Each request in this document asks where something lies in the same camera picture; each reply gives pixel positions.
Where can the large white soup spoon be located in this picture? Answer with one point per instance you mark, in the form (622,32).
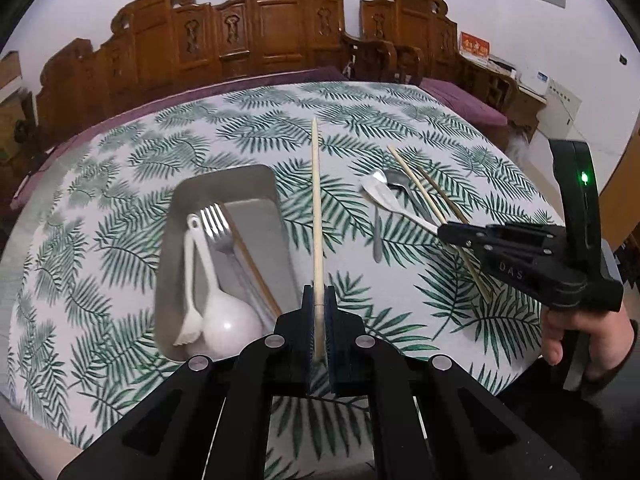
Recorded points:
(225,325)

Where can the carved wooden sofa bench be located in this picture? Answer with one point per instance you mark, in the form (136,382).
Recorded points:
(200,35)

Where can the metal spoon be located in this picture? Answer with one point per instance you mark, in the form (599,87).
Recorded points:
(377,245)
(400,180)

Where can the person's right hand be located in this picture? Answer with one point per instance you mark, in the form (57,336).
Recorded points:
(612,340)

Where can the carved wooden armchair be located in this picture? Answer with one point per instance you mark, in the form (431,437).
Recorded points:
(425,25)

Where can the metal fork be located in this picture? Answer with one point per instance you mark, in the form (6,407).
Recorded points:
(215,225)

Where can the leaf-print tablecloth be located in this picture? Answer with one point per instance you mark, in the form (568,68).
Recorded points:
(125,260)

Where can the short purple seat cushion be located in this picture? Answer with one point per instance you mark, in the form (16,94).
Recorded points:
(470,102)

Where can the light wooden chopstick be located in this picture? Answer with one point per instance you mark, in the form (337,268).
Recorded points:
(316,210)
(415,180)

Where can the wooden side table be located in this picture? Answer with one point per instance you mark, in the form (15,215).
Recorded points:
(515,100)

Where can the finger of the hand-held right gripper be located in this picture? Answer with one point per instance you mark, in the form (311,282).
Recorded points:
(500,234)
(530,275)

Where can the red box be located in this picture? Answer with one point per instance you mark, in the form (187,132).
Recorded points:
(474,47)

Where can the beige wall cabinet door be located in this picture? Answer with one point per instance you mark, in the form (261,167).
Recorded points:
(562,107)

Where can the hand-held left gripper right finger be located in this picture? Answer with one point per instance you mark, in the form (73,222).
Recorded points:
(350,360)

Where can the white device box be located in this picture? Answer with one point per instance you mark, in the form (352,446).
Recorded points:
(536,79)

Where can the white plastic fork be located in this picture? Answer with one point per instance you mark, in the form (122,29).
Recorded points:
(188,332)

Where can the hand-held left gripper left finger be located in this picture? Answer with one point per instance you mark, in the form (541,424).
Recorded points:
(280,360)

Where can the rectangular metal tray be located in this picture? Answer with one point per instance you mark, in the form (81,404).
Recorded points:
(260,230)

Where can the flat white plastic spoon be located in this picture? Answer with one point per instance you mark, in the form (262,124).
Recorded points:
(380,192)

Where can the person's right forearm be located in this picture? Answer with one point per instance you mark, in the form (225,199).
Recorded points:
(620,360)

